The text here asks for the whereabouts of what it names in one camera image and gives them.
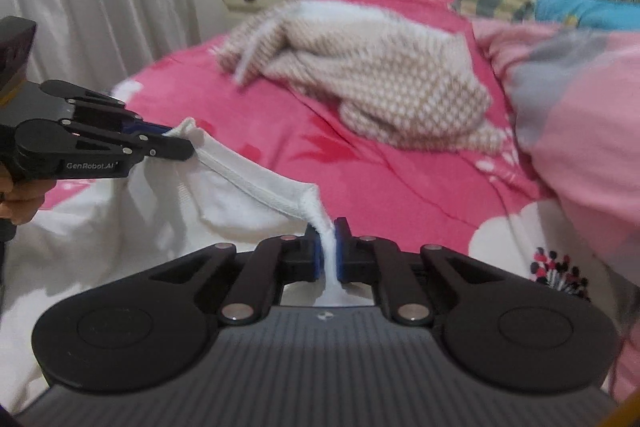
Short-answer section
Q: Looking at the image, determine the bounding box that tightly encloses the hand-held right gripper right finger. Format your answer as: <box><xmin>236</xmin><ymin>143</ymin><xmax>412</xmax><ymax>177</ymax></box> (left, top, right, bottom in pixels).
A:
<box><xmin>334</xmin><ymin>217</ymin><xmax>503</xmax><ymax>327</ymax></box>

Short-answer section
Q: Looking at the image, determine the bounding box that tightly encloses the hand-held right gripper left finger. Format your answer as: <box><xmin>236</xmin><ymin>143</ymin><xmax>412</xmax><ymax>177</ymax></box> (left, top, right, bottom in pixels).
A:
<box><xmin>152</xmin><ymin>224</ymin><xmax>323</xmax><ymax>325</ymax></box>

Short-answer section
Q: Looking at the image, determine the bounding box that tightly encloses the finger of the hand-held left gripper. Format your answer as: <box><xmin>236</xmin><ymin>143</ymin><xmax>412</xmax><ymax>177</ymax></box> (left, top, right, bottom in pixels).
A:
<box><xmin>47</xmin><ymin>79</ymin><xmax>173</xmax><ymax>138</ymax></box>
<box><xmin>62</xmin><ymin>122</ymin><xmax>196</xmax><ymax>166</ymax></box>

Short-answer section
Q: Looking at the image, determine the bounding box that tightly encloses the white plain top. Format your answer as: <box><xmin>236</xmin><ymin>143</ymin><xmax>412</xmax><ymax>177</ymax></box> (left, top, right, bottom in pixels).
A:
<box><xmin>0</xmin><ymin>117</ymin><xmax>351</xmax><ymax>413</ymax></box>

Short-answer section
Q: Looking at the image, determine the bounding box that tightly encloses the person's left hand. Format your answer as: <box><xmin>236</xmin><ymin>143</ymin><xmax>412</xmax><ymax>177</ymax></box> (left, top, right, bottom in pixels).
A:
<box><xmin>0</xmin><ymin>167</ymin><xmax>47</xmax><ymax>228</ymax></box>

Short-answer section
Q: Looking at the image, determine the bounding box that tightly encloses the pink floral blanket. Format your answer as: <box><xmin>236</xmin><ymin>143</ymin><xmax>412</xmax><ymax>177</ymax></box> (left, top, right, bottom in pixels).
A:
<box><xmin>37</xmin><ymin>0</ymin><xmax>640</xmax><ymax>403</ymax></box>

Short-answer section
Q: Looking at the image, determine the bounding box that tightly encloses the beige knitted sweater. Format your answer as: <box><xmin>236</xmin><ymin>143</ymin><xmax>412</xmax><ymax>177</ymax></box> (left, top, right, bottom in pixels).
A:
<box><xmin>215</xmin><ymin>0</ymin><xmax>507</xmax><ymax>154</ymax></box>

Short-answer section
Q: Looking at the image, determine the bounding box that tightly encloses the pink grey patchwork quilt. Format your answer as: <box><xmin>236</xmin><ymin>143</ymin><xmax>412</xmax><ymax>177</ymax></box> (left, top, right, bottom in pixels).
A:
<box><xmin>472</xmin><ymin>18</ymin><xmax>640</xmax><ymax>280</ymax></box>

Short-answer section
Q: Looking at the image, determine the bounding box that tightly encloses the plaid pillow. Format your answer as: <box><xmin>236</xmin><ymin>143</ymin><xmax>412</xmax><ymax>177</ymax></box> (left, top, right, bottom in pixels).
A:
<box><xmin>452</xmin><ymin>0</ymin><xmax>536</xmax><ymax>24</ymax></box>

